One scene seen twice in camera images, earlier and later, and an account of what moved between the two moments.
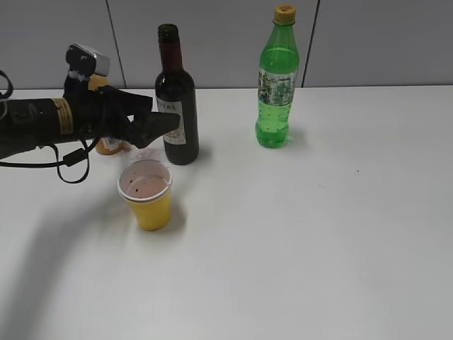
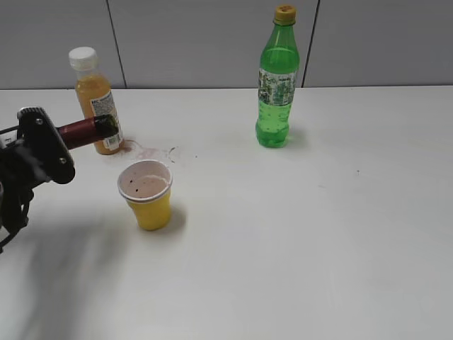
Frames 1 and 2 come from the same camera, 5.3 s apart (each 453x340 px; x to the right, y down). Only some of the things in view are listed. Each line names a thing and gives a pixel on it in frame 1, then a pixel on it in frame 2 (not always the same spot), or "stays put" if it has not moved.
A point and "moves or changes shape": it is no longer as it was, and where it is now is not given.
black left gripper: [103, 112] -> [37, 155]
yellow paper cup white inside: [146, 184] stays put
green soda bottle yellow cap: [279, 60] stays put
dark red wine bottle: [175, 93] moves or changes shape
